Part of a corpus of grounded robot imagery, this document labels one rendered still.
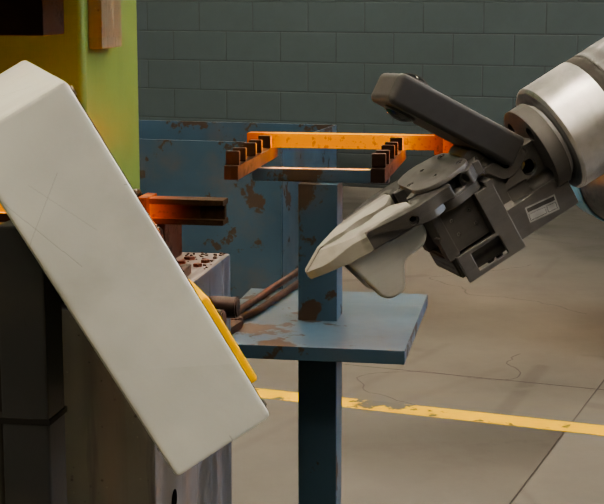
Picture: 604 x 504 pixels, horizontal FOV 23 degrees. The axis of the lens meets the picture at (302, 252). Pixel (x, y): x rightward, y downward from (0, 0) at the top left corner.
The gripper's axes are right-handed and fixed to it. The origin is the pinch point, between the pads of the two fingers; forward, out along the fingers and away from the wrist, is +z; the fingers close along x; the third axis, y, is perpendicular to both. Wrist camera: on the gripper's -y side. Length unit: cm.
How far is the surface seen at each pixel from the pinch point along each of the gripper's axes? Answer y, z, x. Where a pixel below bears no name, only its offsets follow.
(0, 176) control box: -18.6, 16.6, -6.8
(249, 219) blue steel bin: 101, -48, 423
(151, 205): 3, 4, 65
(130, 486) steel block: 26, 24, 51
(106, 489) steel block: 25, 26, 52
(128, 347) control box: -3.9, 15.5, -6.8
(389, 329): 44, -18, 96
